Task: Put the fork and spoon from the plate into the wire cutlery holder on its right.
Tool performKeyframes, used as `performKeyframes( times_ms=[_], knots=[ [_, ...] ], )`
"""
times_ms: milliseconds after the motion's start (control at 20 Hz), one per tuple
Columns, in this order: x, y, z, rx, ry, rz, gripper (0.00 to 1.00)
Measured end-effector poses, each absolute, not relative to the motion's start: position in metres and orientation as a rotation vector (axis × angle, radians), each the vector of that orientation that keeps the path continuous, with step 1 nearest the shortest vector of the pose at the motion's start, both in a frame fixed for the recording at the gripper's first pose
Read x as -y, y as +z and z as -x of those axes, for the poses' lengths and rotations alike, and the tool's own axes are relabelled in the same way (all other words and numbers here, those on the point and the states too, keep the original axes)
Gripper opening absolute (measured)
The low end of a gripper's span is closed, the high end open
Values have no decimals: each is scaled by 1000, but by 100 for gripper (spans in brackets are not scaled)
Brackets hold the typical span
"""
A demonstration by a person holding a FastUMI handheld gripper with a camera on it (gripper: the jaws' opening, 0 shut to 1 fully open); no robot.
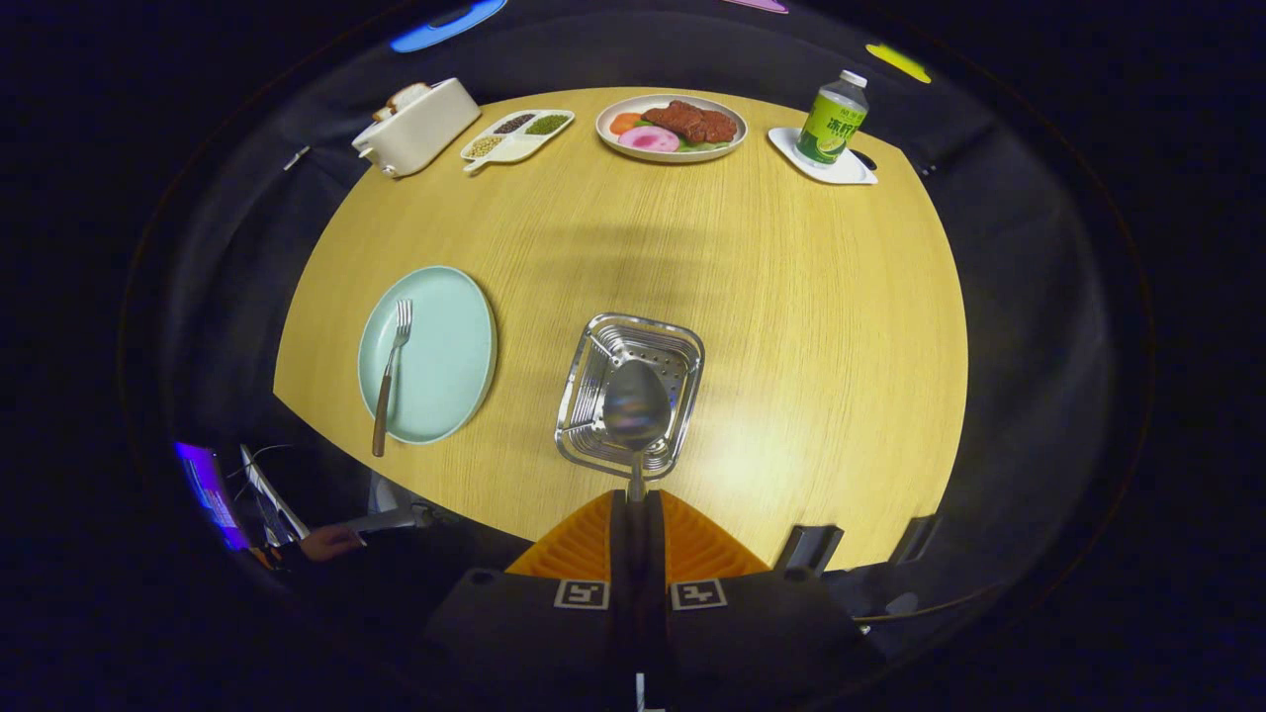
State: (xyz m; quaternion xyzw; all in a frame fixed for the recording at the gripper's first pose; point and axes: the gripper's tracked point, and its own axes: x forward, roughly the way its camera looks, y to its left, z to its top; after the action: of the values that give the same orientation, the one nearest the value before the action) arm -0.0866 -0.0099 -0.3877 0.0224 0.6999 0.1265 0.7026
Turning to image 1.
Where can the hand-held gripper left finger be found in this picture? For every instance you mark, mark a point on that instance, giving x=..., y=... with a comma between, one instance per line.
x=621, y=544

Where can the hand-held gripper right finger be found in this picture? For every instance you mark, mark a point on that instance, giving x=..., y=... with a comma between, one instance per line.
x=653, y=544

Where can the metal spoon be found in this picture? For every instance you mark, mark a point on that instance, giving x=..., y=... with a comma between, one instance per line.
x=636, y=405

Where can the white metal bar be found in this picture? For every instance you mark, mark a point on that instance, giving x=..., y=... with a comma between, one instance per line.
x=396, y=518

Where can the light teal plate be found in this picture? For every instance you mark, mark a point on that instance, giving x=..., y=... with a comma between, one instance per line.
x=445, y=356

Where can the orange black sleeve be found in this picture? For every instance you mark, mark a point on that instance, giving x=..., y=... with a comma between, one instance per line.
x=269, y=556

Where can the green lettuce leaf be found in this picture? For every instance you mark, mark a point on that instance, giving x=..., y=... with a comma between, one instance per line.
x=707, y=145

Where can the pink ham slice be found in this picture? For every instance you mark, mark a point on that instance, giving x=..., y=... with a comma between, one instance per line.
x=648, y=139

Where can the white compartment tray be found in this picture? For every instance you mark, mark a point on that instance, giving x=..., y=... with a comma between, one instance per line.
x=509, y=150

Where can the computer screen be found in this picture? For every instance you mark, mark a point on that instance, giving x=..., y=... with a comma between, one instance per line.
x=213, y=494

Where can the yellow soybeans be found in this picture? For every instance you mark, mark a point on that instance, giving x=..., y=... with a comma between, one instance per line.
x=484, y=146

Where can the orange carrot slice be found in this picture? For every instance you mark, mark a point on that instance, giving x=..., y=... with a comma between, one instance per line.
x=625, y=123

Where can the white square coaster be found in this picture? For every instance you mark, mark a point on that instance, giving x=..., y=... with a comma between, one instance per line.
x=781, y=140

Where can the brown steak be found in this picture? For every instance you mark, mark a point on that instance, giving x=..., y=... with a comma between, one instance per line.
x=692, y=121

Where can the green mung beans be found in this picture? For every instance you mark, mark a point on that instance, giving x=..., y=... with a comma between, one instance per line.
x=546, y=124

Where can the dark red beans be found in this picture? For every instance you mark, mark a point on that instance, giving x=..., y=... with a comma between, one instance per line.
x=514, y=123

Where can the white plate with food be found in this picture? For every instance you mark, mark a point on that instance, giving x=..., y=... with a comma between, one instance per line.
x=633, y=104

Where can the green label drink bottle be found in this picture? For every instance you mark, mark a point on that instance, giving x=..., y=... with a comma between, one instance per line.
x=831, y=124

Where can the white toaster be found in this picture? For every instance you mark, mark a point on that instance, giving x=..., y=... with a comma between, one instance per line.
x=425, y=129

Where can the bread slice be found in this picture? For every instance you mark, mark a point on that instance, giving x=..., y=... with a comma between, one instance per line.
x=407, y=96
x=382, y=111

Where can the silver clip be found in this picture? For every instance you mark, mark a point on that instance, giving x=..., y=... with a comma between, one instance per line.
x=296, y=158

